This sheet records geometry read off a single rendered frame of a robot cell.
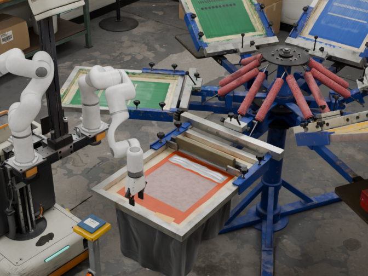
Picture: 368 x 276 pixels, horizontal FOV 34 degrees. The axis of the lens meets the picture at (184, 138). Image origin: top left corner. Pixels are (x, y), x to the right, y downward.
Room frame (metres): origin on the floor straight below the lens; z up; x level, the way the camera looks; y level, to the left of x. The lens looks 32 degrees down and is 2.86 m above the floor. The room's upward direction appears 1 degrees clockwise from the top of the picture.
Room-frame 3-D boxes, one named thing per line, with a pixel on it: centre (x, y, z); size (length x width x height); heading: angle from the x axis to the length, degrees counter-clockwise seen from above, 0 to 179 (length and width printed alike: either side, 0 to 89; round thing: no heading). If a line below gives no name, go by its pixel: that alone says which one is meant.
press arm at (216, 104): (3.53, -0.01, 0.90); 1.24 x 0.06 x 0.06; 84
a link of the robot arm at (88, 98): (2.84, 0.50, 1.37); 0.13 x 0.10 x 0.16; 118
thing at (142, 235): (2.38, 0.18, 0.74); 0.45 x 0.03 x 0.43; 54
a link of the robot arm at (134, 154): (2.35, 0.23, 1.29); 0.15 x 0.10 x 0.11; 28
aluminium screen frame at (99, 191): (2.61, 0.00, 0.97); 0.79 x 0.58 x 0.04; 144
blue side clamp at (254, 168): (2.64, -0.36, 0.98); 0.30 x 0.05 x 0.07; 144
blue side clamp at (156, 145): (2.97, 0.08, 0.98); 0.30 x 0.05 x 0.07; 144
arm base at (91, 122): (2.85, 0.52, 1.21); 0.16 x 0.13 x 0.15; 49
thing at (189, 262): (2.44, -0.13, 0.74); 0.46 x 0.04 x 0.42; 144
